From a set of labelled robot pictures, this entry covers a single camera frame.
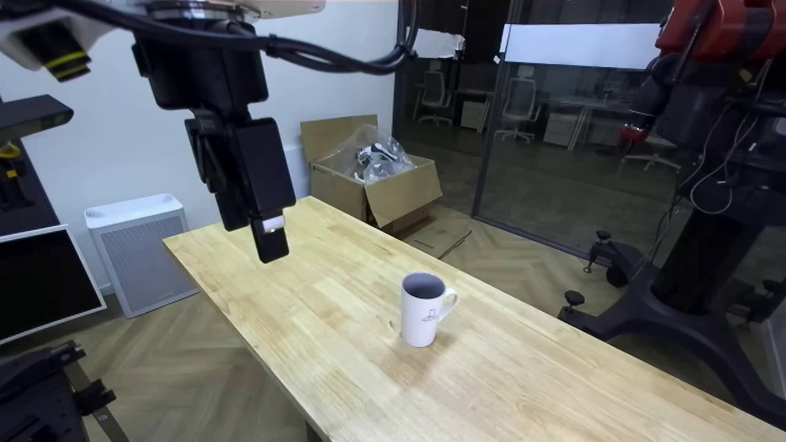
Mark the open cardboard box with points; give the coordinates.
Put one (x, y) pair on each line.
(385, 204)

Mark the red and black robot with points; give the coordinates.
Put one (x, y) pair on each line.
(716, 91)

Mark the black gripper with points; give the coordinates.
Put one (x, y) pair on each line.
(246, 174)

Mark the black and white shelf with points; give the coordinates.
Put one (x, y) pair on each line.
(43, 274)

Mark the white ceramic mug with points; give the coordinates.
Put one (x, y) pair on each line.
(427, 304)

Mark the white office chair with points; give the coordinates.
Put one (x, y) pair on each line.
(519, 109)

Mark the white office desk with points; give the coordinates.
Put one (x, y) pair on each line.
(572, 117)

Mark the black equipment lower left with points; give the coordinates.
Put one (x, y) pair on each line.
(45, 396)

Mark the flat cardboard sheet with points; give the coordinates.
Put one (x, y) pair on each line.
(435, 233)

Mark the crumpled plastic in box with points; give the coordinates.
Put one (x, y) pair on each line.
(369, 155)

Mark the white air purifier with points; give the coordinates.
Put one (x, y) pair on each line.
(132, 245)

